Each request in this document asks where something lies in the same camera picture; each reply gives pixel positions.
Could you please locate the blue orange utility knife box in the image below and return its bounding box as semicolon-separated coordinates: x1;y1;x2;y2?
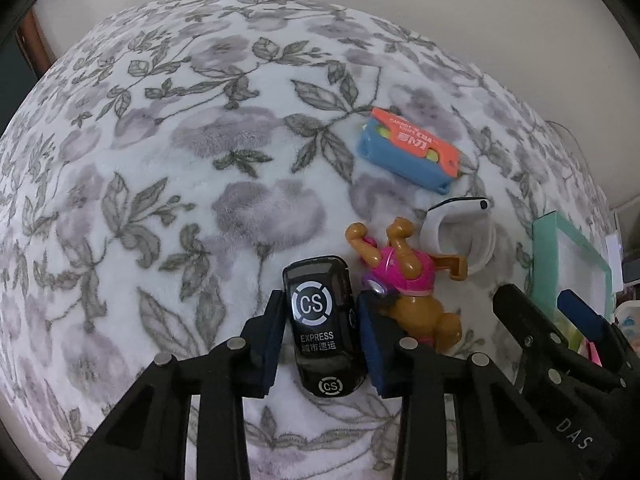
356;107;460;195

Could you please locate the pink dog toy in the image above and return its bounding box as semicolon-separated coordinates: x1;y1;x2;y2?
345;216;473;356

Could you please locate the teal rimmed white tray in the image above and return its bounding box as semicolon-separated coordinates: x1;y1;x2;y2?
531;211;613;321

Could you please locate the white device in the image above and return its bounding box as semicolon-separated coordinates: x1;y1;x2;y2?
605;212;624;267

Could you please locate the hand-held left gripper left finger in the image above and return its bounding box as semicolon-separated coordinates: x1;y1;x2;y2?
62;290;286;480

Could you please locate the black toy car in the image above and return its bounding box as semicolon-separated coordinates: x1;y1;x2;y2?
281;255;366;400

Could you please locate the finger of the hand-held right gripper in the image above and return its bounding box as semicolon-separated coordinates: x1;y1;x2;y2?
492;284;571;377
556;289;626;370

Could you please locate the white smartwatch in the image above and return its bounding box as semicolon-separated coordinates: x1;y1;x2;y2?
419;196;497;277

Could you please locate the floral blanket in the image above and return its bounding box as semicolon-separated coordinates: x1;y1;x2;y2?
0;0;616;480

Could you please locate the white cable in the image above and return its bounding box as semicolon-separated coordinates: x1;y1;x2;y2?
544;119;603;191

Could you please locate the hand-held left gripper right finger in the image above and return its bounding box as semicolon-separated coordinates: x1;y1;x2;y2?
357;291;566;480

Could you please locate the brown wooden furniture edge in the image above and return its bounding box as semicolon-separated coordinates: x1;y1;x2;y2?
20;10;53;68

